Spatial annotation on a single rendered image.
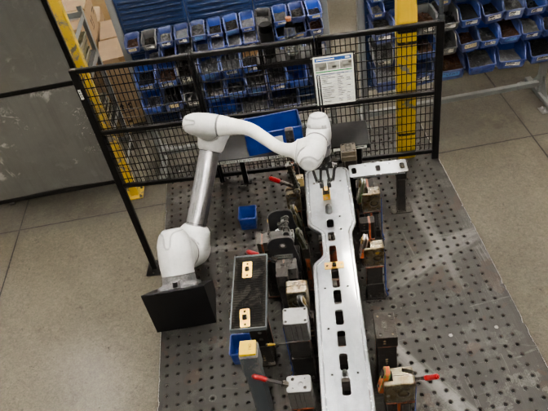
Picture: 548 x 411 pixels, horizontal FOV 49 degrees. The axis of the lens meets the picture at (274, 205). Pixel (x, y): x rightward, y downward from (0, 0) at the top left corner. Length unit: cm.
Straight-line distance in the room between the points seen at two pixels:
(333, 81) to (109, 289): 207
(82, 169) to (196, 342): 229
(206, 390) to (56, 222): 259
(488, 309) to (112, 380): 214
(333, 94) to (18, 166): 258
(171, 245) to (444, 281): 128
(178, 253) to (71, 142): 207
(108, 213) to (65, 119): 80
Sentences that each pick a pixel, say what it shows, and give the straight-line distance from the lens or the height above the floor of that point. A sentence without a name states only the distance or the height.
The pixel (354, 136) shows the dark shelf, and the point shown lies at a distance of 324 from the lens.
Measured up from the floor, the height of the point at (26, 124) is 80.
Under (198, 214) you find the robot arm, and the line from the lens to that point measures 296.
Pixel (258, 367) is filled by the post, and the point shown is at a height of 108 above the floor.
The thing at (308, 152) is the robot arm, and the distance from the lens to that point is 251.
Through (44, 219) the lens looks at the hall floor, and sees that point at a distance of 503.
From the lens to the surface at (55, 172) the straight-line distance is 485.
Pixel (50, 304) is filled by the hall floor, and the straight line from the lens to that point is 434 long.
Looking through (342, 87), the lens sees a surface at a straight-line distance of 323.
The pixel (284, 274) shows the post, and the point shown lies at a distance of 248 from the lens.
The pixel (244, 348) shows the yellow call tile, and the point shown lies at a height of 116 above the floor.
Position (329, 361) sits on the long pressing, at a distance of 233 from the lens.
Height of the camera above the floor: 295
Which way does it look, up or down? 42 degrees down
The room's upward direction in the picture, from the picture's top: 11 degrees counter-clockwise
